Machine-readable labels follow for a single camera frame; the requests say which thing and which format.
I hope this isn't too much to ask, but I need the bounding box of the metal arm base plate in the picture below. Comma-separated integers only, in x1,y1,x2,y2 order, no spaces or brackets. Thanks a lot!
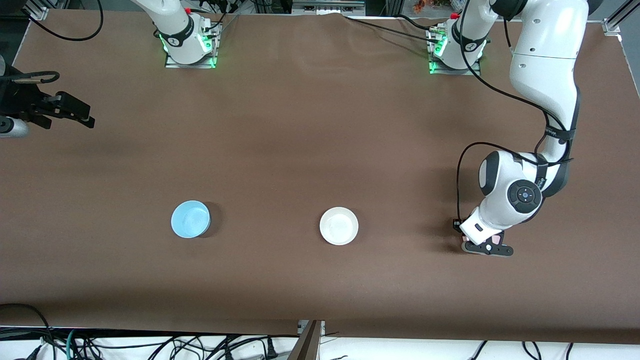
428,54,482,76
165,22,222,69

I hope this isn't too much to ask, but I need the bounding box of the white plastic bowl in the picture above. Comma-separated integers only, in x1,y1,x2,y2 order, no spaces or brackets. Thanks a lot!
319,206,360,246

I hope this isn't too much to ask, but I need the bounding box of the aluminium frame profile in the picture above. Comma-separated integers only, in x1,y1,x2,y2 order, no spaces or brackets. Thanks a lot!
22,0,49,22
602,0,640,36

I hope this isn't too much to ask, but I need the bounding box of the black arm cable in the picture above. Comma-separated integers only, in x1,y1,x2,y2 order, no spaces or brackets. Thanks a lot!
456,0,576,223
0,0,104,84

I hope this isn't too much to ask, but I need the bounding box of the white power strip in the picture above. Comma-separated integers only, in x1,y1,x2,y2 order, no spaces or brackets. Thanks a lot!
291,0,367,16

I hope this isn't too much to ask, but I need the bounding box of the blue plastic bowl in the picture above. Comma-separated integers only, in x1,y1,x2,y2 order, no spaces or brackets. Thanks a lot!
170,200,211,239

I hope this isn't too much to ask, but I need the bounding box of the brown table cover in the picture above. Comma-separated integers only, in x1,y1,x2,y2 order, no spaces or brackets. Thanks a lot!
0,9,640,346

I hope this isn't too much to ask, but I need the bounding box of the dark grey metal beam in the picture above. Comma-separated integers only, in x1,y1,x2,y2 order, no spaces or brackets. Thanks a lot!
288,320,322,360

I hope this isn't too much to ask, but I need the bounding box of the pink plastic bowl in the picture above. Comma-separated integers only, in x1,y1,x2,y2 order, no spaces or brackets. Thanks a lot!
460,231,505,247

